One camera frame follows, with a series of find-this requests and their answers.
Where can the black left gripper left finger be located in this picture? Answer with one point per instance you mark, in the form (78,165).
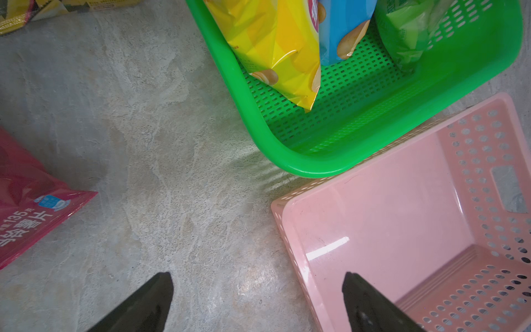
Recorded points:
(145,310)

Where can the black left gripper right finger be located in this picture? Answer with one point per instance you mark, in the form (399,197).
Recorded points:
(369,311)

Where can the yellow Lay's chip bag front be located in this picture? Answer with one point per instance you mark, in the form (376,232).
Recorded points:
(277,42)

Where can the green Lay's chip bag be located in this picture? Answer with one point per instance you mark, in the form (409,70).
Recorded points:
(406,27)

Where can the light blue Lay's chip bag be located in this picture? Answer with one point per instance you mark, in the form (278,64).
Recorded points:
(342,25)

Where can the pink plastic basket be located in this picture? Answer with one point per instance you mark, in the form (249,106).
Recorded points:
(438,223)

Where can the green plastic basket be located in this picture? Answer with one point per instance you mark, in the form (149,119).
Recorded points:
(367,102)

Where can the pink Lay's chip bag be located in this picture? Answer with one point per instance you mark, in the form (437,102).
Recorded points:
(33,202)

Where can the black yellow chip bag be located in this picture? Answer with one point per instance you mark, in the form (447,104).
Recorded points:
(15,14)

